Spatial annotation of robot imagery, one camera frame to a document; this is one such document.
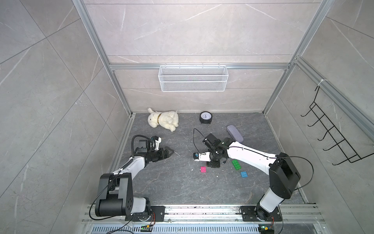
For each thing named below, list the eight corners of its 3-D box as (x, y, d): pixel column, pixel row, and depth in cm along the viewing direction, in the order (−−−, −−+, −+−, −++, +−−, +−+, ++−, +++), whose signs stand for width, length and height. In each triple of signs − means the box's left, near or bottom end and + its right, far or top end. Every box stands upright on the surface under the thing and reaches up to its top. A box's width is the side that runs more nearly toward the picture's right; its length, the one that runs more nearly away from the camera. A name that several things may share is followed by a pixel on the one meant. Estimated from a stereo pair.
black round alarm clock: (199, 124, 115) (199, 121, 112) (199, 114, 122) (199, 111, 119) (212, 124, 115) (212, 121, 112) (211, 114, 122) (211, 111, 119)
